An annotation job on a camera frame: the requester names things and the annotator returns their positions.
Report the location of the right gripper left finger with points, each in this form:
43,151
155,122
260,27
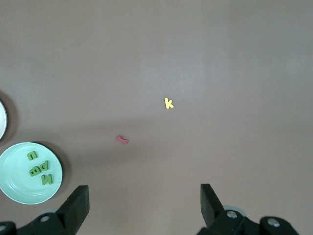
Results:
73,210

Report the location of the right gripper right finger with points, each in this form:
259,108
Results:
211,208

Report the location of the green letter N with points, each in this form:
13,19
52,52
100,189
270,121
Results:
47,179

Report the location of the green letter P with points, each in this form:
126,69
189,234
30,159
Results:
45,166

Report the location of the green letter B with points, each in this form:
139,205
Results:
34,171

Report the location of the green letter J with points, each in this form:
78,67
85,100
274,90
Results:
32,155

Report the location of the green plate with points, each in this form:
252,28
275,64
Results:
14,181

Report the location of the dark red letter I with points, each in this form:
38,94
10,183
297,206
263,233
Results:
122,140

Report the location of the yellow letter K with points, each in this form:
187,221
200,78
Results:
168,103

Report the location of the beige plate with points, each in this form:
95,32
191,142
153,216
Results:
2,120

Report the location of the brown table cover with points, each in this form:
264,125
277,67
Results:
156,61

